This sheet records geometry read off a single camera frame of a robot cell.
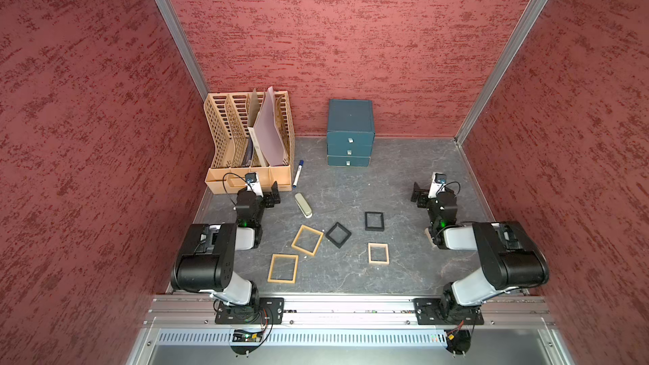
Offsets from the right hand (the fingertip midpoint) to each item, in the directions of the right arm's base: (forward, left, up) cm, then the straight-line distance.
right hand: (426, 186), depth 94 cm
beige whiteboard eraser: (-4, +48, -4) cm, 48 cm away
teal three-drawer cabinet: (+18, +28, +12) cm, 36 cm away
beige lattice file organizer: (+25, +78, +14) cm, 83 cm away
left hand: (+1, +62, +2) cm, 62 cm away
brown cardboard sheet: (+25, +66, +20) cm, 73 cm away
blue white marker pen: (+12, +51, -6) cm, 53 cm away
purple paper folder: (+17, +61, +15) cm, 65 cm away
